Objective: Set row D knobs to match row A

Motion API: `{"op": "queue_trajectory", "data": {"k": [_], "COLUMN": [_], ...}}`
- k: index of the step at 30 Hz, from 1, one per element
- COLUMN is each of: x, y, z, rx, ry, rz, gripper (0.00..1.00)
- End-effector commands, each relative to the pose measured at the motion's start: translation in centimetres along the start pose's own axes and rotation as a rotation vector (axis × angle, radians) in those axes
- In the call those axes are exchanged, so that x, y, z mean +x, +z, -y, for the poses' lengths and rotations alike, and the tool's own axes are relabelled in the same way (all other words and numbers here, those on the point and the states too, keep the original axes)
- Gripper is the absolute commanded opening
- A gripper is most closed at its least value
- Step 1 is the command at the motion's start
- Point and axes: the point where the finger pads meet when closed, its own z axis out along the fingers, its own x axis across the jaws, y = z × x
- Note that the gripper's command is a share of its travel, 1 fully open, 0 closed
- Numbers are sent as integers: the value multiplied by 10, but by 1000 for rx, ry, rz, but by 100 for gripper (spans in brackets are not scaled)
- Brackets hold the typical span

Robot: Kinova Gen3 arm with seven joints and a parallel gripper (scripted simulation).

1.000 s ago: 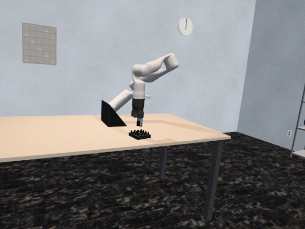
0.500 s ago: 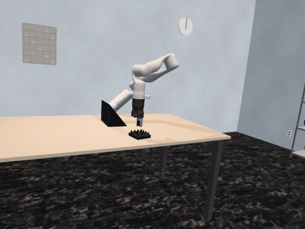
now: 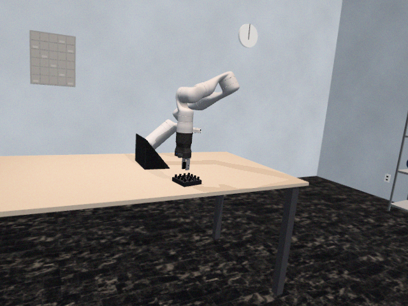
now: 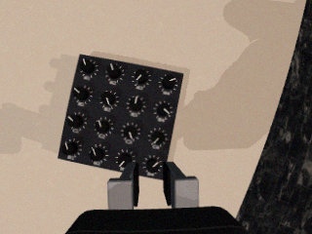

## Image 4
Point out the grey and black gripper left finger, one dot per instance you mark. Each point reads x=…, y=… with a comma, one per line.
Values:
x=120, y=192

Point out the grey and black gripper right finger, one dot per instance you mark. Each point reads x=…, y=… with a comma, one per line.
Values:
x=180, y=191

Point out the black knob box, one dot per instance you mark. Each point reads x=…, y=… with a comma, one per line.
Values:
x=130, y=99

